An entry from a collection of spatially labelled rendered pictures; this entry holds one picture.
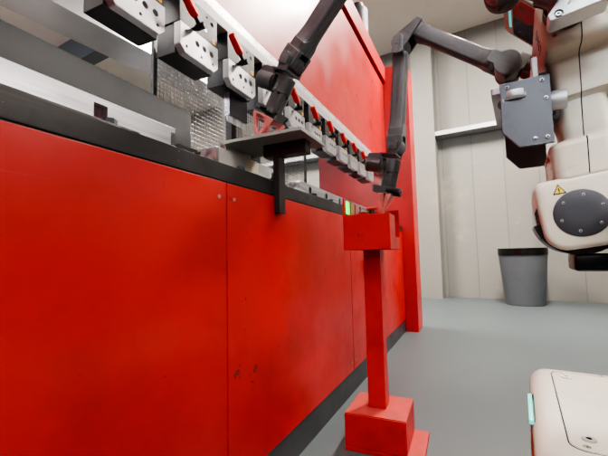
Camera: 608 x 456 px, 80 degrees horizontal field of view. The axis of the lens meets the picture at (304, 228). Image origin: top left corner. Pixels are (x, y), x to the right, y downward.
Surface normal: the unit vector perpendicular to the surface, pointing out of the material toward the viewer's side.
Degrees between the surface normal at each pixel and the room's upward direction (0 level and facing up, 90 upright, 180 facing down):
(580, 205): 90
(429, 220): 90
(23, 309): 90
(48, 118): 90
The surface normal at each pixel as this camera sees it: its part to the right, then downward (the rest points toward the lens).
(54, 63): 0.90, -0.05
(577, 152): -0.51, -0.05
